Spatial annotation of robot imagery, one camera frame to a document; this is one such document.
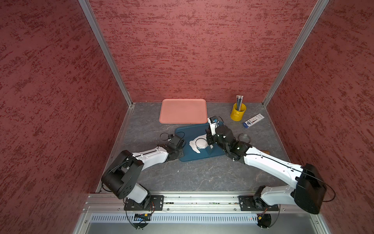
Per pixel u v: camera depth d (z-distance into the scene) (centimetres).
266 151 90
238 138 99
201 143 92
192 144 95
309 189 40
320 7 71
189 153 94
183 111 119
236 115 104
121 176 44
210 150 91
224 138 57
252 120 109
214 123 67
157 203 74
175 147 71
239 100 103
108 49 88
